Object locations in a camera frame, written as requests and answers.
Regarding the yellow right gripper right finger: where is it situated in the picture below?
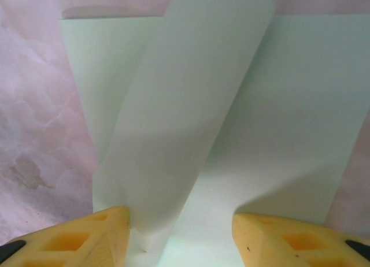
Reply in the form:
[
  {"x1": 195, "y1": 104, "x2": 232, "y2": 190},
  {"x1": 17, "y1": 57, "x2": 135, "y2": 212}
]
[{"x1": 232, "y1": 212, "x2": 370, "y2": 267}]

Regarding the light green paper sheet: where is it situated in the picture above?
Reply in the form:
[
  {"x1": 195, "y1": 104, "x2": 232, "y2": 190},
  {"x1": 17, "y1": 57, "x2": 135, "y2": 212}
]
[{"x1": 59, "y1": 0, "x2": 370, "y2": 267}]

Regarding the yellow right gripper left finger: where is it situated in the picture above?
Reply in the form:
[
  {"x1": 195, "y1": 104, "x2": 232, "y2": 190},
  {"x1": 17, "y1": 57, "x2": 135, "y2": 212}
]
[{"x1": 0, "y1": 206, "x2": 131, "y2": 267}]

